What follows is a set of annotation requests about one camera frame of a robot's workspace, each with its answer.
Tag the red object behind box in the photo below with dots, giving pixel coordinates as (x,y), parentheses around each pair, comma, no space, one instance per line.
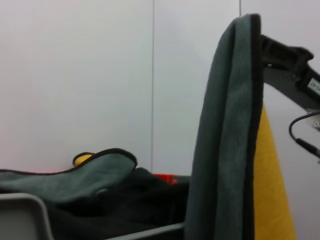
(165,178)

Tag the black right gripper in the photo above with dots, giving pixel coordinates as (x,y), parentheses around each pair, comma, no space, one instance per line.
(292,85)

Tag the grey and yellow microfibre towel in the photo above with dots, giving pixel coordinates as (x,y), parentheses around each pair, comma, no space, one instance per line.
(225,125)

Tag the black crumpled cloth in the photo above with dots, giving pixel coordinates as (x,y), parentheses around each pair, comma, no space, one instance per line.
(140,200)

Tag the grey perforated plastic storage box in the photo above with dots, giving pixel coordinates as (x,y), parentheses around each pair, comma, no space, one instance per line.
(22,217)

